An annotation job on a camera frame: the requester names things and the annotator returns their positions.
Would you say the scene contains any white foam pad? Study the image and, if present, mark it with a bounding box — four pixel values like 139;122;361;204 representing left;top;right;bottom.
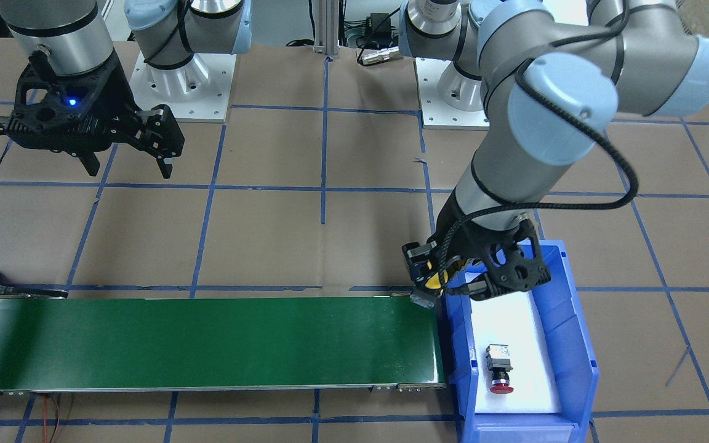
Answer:
471;292;562;414

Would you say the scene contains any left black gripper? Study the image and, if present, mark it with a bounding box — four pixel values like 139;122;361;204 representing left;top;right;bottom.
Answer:
402;189;496;302

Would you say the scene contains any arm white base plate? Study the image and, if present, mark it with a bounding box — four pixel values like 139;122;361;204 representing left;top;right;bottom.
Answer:
415;58;490;130
129;54;238;123

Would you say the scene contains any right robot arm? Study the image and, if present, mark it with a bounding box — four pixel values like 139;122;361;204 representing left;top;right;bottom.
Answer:
0;1;252;179

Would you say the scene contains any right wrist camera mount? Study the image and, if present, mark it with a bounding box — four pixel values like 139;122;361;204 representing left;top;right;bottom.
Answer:
0;62;112;154

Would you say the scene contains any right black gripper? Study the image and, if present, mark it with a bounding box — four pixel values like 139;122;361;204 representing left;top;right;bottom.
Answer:
67;52;185;180

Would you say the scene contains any aluminium frame post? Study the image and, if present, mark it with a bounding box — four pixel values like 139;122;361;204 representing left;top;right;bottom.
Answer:
309;1;345;60

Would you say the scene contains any red mushroom push button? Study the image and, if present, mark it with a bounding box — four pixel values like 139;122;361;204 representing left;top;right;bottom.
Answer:
485;344;514;394

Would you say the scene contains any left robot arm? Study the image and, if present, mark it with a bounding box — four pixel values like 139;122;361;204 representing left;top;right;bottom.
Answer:
399;1;709;308

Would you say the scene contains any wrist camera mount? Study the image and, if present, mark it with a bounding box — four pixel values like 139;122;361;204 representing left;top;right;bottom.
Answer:
464;218;551;301
0;62;112;154

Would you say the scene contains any blue bin with foam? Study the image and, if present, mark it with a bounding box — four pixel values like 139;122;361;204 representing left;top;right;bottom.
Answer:
443;239;599;442

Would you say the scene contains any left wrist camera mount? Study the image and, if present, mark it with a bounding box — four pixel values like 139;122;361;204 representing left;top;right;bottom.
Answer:
464;218;551;301

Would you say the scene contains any green conveyor belt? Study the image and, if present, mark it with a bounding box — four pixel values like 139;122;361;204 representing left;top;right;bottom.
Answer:
0;295;446;393

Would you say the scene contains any yellow push button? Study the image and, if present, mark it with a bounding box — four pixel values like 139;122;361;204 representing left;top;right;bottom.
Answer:
407;260;444;309

